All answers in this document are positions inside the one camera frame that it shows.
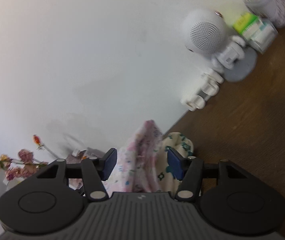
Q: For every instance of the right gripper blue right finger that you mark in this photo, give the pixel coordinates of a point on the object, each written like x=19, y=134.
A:
x=189, y=172

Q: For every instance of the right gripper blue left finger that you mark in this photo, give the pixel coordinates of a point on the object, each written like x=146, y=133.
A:
x=94, y=172

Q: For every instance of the oolong tea bottle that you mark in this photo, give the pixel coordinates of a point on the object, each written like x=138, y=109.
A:
x=78, y=155

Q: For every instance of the green white small box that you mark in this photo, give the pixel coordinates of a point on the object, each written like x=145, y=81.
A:
x=257, y=32

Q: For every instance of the pink floral dress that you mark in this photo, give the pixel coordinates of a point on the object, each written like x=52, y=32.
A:
x=135, y=170

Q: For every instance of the dried pink rose bouquet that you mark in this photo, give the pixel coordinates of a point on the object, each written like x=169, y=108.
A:
x=22, y=167

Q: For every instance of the white astronaut speaker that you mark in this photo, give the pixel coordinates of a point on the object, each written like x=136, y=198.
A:
x=205, y=32

